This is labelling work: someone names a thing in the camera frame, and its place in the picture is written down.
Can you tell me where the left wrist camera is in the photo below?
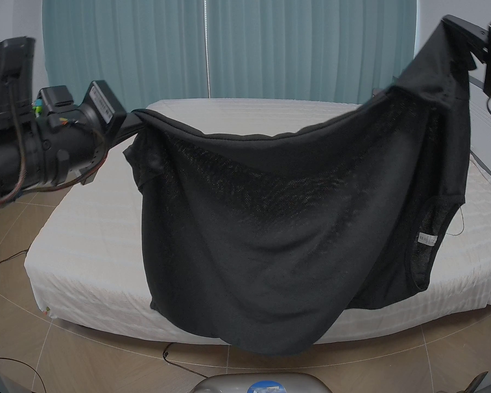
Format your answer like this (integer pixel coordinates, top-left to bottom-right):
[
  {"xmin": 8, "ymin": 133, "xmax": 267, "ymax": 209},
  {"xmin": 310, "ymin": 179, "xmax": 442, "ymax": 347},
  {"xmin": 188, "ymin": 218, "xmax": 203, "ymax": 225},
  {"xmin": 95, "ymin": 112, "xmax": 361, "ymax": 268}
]
[{"xmin": 36, "ymin": 85, "xmax": 82, "ymax": 132}]

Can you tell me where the black T-shirt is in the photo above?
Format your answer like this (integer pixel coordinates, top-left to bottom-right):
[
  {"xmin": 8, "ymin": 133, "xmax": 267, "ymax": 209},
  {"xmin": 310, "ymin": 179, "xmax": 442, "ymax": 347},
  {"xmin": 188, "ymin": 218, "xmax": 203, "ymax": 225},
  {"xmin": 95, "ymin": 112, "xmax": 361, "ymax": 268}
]
[{"xmin": 123, "ymin": 15, "xmax": 479, "ymax": 357}]

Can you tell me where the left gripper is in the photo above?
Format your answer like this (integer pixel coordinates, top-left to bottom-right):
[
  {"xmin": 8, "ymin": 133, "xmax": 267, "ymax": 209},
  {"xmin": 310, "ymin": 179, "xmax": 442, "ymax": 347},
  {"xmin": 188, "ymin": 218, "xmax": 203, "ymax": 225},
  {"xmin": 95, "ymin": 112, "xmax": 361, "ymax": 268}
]
[{"xmin": 26, "ymin": 81, "xmax": 148, "ymax": 186}]

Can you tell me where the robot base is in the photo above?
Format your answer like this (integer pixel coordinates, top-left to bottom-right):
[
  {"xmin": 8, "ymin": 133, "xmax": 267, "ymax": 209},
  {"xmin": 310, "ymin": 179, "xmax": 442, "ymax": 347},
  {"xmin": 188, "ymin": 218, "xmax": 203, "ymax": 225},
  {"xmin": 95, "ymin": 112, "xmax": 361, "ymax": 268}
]
[{"xmin": 190, "ymin": 373, "xmax": 326, "ymax": 393}]

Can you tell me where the bed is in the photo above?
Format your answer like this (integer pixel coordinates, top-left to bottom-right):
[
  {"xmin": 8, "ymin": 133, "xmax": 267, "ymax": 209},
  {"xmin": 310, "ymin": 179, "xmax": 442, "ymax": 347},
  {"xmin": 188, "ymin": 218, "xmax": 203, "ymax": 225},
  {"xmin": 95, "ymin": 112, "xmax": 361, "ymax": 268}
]
[{"xmin": 24, "ymin": 76, "xmax": 491, "ymax": 345}]

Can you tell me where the blue-green curtain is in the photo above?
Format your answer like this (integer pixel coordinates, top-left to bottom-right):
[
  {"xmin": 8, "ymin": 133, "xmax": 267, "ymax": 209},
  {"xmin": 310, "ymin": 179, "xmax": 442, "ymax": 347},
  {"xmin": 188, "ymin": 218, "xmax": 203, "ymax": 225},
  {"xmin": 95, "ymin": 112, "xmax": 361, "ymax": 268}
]
[
  {"xmin": 206, "ymin": 0, "xmax": 418, "ymax": 103},
  {"xmin": 43, "ymin": 0, "xmax": 208, "ymax": 109}
]

